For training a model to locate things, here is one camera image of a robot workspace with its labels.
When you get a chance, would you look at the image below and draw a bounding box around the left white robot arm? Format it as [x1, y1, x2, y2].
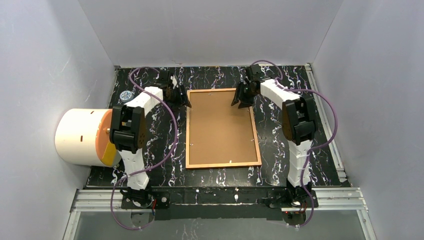
[109, 70, 191, 200]

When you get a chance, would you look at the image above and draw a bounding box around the small blue white jar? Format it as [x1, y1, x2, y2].
[119, 90, 134, 103]

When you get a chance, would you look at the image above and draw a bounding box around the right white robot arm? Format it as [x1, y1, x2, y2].
[231, 64, 318, 204]

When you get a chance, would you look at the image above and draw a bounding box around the brown wooden photo frame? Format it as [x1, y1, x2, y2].
[185, 87, 263, 170]

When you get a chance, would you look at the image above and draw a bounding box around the brown cardboard backing board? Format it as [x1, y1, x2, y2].
[188, 91, 259, 166]

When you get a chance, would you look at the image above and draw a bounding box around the white cylinder with coloured lid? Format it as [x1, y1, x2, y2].
[55, 108, 121, 168]

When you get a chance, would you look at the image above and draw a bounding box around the aluminium rail base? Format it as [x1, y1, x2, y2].
[63, 187, 376, 240]

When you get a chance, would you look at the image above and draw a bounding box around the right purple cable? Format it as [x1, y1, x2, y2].
[250, 59, 339, 229]

